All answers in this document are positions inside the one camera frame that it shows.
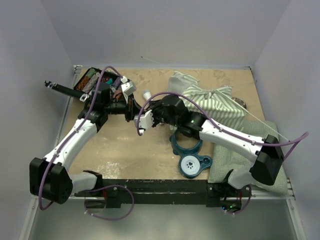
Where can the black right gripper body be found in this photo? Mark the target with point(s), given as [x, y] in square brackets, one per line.
[160, 115]

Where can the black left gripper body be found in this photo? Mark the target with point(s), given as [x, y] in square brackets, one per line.
[130, 106]

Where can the green striped pet tent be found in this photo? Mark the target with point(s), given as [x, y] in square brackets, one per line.
[217, 103]

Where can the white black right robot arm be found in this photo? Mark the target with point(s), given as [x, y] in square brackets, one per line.
[265, 156]

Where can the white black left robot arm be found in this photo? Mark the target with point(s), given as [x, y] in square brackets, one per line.
[49, 177]

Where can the teal pet bowl stand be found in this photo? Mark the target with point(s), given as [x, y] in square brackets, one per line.
[191, 163]

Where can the steel pet bowl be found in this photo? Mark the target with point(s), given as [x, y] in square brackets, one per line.
[240, 102]

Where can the white toy microphone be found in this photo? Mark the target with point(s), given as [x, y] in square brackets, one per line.
[146, 95]

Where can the purple poker chip stack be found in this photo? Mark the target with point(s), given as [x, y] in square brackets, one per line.
[115, 85]

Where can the teal dealer button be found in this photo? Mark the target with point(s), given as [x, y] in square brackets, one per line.
[107, 80]

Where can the black poker chip case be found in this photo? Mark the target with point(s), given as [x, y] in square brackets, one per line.
[84, 86]

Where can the green yellow chip stack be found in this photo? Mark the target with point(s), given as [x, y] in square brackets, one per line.
[91, 72]

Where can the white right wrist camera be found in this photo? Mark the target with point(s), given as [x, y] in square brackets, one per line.
[143, 123]

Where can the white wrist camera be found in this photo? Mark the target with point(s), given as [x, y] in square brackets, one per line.
[143, 123]
[128, 88]

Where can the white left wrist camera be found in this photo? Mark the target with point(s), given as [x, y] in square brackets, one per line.
[128, 88]

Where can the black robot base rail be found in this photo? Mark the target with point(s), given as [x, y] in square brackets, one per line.
[162, 192]

